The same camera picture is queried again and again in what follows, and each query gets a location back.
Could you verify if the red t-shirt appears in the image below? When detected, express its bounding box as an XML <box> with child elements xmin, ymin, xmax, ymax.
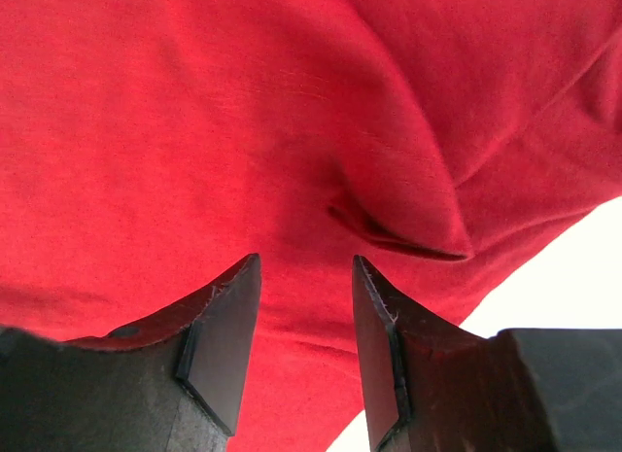
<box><xmin>1</xmin><ymin>0</ymin><xmax>621</xmax><ymax>451</ymax></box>

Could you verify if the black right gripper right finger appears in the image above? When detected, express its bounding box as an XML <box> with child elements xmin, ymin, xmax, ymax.
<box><xmin>352</xmin><ymin>256</ymin><xmax>621</xmax><ymax>452</ymax></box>

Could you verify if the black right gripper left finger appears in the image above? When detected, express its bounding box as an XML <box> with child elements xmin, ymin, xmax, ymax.
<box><xmin>1</xmin><ymin>254</ymin><xmax>261</xmax><ymax>451</ymax></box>

